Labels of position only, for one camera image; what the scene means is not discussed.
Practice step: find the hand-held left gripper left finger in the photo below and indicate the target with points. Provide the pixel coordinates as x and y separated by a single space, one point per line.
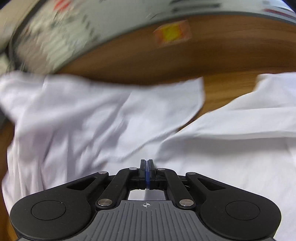
143 176

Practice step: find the red yellow sticker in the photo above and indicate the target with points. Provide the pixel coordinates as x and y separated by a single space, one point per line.
172 32

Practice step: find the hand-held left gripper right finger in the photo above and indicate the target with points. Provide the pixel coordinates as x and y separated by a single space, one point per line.
150 176

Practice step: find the white shirt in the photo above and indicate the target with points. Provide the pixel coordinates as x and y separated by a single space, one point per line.
81 120

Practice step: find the glass and wood desk partition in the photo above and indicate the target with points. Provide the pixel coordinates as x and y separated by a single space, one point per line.
138 60

